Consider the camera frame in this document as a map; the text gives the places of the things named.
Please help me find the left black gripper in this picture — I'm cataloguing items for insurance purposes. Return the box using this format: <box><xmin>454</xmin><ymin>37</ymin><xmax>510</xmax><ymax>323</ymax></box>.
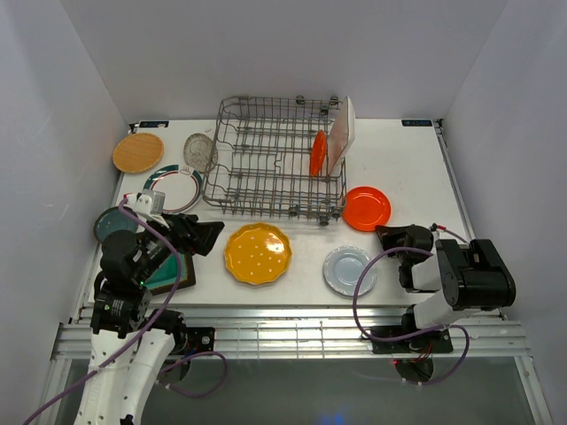
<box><xmin>134</xmin><ymin>211</ymin><xmax>224</xmax><ymax>283</ymax></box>

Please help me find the orange round plate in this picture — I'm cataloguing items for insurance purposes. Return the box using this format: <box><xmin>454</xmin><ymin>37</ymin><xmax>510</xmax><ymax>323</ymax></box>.
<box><xmin>309</xmin><ymin>130</ymin><xmax>327</xmax><ymax>177</ymax></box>
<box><xmin>343</xmin><ymin>186</ymin><xmax>392</xmax><ymax>232</ymax></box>

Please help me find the light blue scalloped plate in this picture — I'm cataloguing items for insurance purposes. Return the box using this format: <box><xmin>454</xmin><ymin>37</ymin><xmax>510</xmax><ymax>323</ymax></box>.
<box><xmin>322</xmin><ymin>245</ymin><xmax>369</xmax><ymax>298</ymax></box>

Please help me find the yellow dotted scalloped plate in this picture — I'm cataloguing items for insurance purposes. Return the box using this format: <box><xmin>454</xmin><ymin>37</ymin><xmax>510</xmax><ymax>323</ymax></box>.
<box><xmin>224</xmin><ymin>222</ymin><xmax>292</xmax><ymax>286</ymax></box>

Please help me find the white rectangular plate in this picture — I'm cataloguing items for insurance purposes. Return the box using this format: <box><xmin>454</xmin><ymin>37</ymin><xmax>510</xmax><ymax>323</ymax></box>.
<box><xmin>327</xmin><ymin>97</ymin><xmax>355</xmax><ymax>175</ymax></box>

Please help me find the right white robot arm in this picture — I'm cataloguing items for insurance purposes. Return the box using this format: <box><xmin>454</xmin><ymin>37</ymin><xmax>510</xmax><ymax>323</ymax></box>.
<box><xmin>371</xmin><ymin>223</ymin><xmax>517</xmax><ymax>352</ymax></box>

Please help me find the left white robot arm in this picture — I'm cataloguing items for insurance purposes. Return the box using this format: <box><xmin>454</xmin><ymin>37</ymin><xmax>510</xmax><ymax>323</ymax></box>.
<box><xmin>75</xmin><ymin>214</ymin><xmax>224</xmax><ymax>424</ymax></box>

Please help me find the white plate green rim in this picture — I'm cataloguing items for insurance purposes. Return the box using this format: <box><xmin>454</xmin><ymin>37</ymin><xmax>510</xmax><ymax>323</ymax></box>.
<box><xmin>144</xmin><ymin>165</ymin><xmax>203</xmax><ymax>214</ymax></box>

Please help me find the teal square brown-rimmed plate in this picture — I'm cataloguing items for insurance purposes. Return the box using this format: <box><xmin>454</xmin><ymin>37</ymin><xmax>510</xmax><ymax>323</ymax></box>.
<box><xmin>144</xmin><ymin>247</ymin><xmax>198</xmax><ymax>297</ymax></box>

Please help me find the speckled beige small plate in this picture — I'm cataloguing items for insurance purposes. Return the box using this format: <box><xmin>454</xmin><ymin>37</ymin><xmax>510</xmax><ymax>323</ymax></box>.
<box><xmin>183</xmin><ymin>133</ymin><xmax>218</xmax><ymax>174</ymax></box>

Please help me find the dark teal round plate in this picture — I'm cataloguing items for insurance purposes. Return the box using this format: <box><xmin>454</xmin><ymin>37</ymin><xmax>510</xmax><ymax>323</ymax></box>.
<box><xmin>93</xmin><ymin>206</ymin><xmax>138</xmax><ymax>243</ymax></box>

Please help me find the woven bamboo round plate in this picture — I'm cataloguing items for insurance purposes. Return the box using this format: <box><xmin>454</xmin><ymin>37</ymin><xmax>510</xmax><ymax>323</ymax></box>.
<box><xmin>112</xmin><ymin>133</ymin><xmax>164</xmax><ymax>174</ymax></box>

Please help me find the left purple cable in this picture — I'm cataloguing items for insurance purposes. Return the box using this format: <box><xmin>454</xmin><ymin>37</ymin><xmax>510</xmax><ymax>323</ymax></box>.
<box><xmin>21</xmin><ymin>198</ymin><xmax>229</xmax><ymax>425</ymax></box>

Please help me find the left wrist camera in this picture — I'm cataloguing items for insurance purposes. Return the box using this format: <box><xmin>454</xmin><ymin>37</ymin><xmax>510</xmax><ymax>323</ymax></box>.
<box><xmin>123</xmin><ymin>189</ymin><xmax>168</xmax><ymax>228</ymax></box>

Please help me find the grey wire dish rack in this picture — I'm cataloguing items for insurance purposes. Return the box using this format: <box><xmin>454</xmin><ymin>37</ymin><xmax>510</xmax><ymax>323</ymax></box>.
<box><xmin>202</xmin><ymin>96</ymin><xmax>347</xmax><ymax>226</ymax></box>

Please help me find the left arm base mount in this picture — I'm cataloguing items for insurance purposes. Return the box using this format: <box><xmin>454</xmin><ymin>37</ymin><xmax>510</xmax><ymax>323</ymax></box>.
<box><xmin>170</xmin><ymin>327</ymin><xmax>216</xmax><ymax>356</ymax></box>

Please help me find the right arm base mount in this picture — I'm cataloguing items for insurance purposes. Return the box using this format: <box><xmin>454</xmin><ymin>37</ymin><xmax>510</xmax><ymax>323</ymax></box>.
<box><xmin>370</xmin><ymin>325</ymin><xmax>454</xmax><ymax>354</ymax></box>

